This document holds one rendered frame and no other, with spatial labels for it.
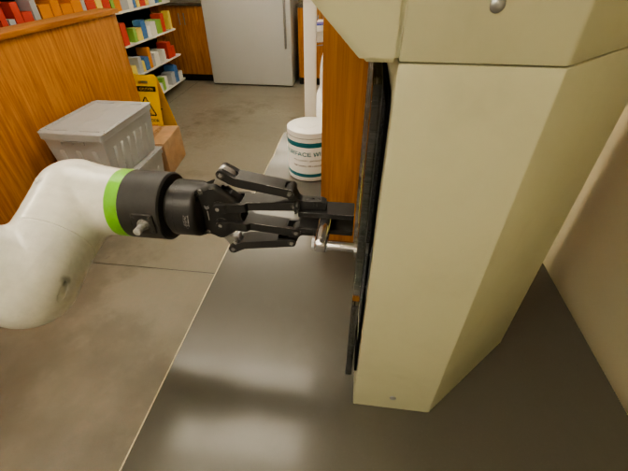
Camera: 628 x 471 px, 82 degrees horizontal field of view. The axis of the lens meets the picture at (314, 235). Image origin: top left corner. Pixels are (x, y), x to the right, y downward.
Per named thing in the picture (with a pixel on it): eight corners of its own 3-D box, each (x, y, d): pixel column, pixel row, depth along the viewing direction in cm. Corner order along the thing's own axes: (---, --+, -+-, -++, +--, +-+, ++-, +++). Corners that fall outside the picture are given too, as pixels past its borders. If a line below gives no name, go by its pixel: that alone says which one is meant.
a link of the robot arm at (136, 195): (148, 155, 51) (164, 209, 56) (98, 198, 42) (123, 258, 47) (188, 157, 50) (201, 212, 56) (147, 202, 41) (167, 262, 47)
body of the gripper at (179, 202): (173, 248, 48) (239, 253, 48) (156, 193, 43) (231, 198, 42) (194, 216, 54) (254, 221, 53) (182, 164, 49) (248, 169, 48)
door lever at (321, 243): (359, 217, 49) (361, 200, 48) (356, 263, 42) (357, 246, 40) (320, 213, 50) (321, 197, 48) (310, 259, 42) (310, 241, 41)
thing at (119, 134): (164, 145, 271) (151, 101, 251) (120, 186, 224) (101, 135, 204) (112, 142, 275) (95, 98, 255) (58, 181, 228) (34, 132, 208)
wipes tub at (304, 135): (333, 163, 116) (335, 117, 106) (329, 183, 105) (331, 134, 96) (292, 161, 117) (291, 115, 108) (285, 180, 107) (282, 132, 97)
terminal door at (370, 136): (358, 245, 75) (380, 25, 50) (349, 380, 51) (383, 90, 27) (354, 245, 75) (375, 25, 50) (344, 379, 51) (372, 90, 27)
